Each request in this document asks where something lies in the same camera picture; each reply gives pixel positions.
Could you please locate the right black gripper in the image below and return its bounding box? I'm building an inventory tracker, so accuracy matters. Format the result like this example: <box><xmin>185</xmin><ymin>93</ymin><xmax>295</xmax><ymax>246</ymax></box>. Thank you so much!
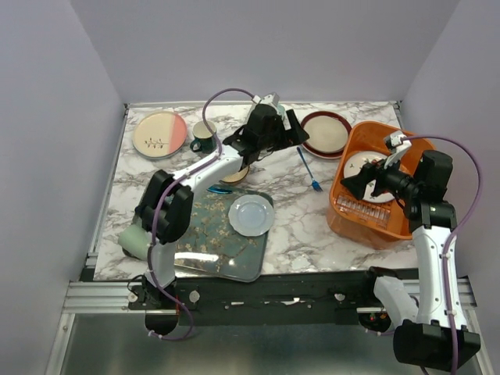
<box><xmin>341</xmin><ymin>150</ymin><xmax>421</xmax><ymax>201</ymax></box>

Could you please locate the white strawberry pattern plate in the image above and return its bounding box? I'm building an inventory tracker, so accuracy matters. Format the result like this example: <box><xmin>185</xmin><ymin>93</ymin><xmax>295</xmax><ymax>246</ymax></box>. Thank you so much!
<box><xmin>343</xmin><ymin>151</ymin><xmax>395</xmax><ymax>204</ymax></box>

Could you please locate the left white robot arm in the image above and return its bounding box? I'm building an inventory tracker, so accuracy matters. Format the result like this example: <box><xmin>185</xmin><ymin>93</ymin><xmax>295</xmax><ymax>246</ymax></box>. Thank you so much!
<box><xmin>134</xmin><ymin>104</ymin><xmax>309</xmax><ymax>309</ymax></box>

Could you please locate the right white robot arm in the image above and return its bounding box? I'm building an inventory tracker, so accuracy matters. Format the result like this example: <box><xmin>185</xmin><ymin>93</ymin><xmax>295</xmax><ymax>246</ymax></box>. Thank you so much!
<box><xmin>341</xmin><ymin>150</ymin><xmax>480</xmax><ymax>374</ymax></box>

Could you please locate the orange plastic bin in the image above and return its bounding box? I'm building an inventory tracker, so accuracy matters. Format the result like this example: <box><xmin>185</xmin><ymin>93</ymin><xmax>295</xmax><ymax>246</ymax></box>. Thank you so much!
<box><xmin>327</xmin><ymin>121</ymin><xmax>412</xmax><ymax>249</ymax></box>

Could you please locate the red rimmed cream plate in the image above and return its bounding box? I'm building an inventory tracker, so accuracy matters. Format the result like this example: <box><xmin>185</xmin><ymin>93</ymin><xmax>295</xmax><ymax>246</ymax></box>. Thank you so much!
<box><xmin>301</xmin><ymin>111</ymin><xmax>352</xmax><ymax>160</ymax></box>

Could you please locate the blue plastic fork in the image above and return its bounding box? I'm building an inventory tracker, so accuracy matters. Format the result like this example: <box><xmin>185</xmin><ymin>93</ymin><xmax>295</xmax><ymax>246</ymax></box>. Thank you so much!
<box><xmin>296</xmin><ymin>147</ymin><xmax>323</xmax><ymax>192</ymax></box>

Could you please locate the brown cream bowl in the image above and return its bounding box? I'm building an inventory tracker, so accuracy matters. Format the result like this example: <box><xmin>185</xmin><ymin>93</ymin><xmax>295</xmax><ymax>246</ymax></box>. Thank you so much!
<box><xmin>220</xmin><ymin>166</ymin><xmax>250</xmax><ymax>185</ymax></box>

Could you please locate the light blue scalloped plate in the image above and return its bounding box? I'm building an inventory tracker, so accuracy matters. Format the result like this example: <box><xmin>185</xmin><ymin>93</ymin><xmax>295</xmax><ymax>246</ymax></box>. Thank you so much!
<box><xmin>228</xmin><ymin>195</ymin><xmax>275</xmax><ymax>237</ymax></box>

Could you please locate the dark green mug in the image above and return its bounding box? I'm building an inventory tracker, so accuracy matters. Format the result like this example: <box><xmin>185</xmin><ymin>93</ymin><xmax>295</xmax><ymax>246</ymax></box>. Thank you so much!
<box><xmin>190</xmin><ymin>121</ymin><xmax>216</xmax><ymax>154</ymax></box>

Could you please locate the blue metallic spoon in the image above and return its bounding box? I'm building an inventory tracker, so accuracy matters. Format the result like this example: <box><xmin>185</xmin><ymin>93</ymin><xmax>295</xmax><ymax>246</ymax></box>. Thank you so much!
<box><xmin>207</xmin><ymin>186</ymin><xmax>232</xmax><ymax>195</ymax></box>

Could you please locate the pink and cream plate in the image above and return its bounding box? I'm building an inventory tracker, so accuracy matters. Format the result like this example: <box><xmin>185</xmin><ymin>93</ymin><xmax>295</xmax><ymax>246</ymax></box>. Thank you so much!
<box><xmin>132</xmin><ymin>112</ymin><xmax>188</xmax><ymax>159</ymax></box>

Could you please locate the floral blossom tray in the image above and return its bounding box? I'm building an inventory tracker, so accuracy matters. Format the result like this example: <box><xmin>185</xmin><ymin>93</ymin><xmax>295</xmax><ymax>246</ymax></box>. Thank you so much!
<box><xmin>152</xmin><ymin>188</ymin><xmax>273</xmax><ymax>287</ymax></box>

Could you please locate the pale green cup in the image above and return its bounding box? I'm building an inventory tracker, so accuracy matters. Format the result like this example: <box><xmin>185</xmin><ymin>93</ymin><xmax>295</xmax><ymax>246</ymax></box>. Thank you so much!
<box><xmin>118</xmin><ymin>224</ymin><xmax>151</xmax><ymax>261</ymax></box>

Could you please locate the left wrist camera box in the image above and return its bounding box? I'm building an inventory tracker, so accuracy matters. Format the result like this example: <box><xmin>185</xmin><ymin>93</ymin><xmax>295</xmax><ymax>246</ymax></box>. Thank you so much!
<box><xmin>252</xmin><ymin>92</ymin><xmax>285</xmax><ymax>116</ymax></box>

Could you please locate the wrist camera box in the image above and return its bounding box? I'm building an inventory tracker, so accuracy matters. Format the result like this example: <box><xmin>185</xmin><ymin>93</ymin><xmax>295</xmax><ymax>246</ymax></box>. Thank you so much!
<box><xmin>384</xmin><ymin>130</ymin><xmax>412</xmax><ymax>169</ymax></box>
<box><xmin>252</xmin><ymin>92</ymin><xmax>285</xmax><ymax>116</ymax></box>

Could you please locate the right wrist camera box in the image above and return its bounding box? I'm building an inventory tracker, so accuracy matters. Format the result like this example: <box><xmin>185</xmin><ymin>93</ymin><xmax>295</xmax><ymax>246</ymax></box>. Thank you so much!
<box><xmin>384</xmin><ymin>130</ymin><xmax>412</xmax><ymax>169</ymax></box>

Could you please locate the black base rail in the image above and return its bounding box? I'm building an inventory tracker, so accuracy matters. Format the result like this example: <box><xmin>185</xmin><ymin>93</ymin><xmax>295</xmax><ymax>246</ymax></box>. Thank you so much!
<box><xmin>80</xmin><ymin>267</ymin><xmax>434</xmax><ymax>327</ymax></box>

